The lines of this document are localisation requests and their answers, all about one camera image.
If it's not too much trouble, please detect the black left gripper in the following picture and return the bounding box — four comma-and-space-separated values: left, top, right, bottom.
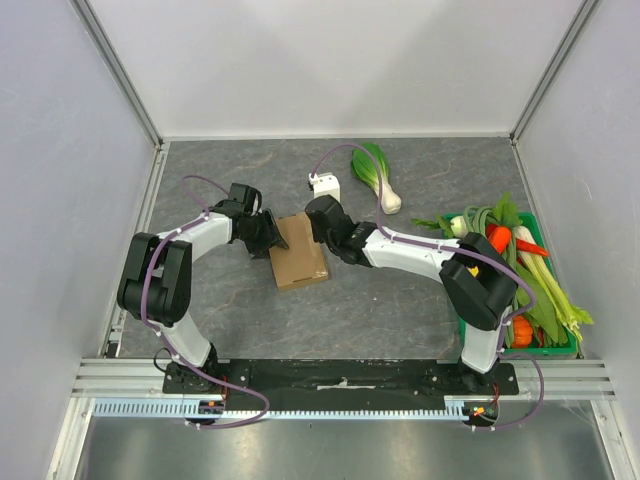
239, 209, 288, 260

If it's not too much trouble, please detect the brown cardboard express box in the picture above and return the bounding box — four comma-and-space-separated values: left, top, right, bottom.
270, 213, 329, 292

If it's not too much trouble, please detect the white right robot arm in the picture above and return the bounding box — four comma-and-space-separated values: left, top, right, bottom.
305, 195, 518, 394

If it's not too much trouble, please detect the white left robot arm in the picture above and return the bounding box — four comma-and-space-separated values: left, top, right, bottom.
117, 183, 288, 393

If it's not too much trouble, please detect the green bok choy toy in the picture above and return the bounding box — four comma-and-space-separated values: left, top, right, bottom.
350, 142, 402, 215

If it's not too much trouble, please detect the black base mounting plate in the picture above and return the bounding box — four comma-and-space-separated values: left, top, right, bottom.
162, 357, 521, 407

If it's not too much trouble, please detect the green long beans bundle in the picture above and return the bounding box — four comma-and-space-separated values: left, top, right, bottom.
461, 205, 521, 349

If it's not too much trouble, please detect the orange carrot toy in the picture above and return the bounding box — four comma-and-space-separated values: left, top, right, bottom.
486, 224, 512, 254

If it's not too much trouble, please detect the red chili pepper toy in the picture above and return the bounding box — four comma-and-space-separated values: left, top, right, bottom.
516, 238, 550, 258

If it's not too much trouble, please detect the orange pumpkin toy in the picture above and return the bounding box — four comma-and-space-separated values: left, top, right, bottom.
511, 316, 534, 349

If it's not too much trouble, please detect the green leaf vegetable toy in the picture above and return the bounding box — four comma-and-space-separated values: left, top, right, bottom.
516, 263, 569, 346

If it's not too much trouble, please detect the green plastic basket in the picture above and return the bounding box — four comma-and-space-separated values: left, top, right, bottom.
444, 205, 578, 355

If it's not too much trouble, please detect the green celery toy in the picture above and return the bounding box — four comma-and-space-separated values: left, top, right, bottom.
518, 251, 593, 344

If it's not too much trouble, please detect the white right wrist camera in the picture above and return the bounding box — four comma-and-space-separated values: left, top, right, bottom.
308, 172, 341, 202

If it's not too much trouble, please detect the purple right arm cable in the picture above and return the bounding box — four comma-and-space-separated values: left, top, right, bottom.
308, 144, 546, 433

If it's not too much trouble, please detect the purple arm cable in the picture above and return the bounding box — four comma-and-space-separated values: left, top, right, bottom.
308, 144, 546, 433
139, 174, 272, 430

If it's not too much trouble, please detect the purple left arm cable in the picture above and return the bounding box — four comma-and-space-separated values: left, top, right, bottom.
139, 174, 272, 430

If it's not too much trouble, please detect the blue slotted cable duct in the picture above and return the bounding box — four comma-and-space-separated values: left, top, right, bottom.
93, 398, 499, 421

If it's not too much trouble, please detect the aluminium frame rail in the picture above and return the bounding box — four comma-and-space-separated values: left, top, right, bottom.
47, 359, 639, 479

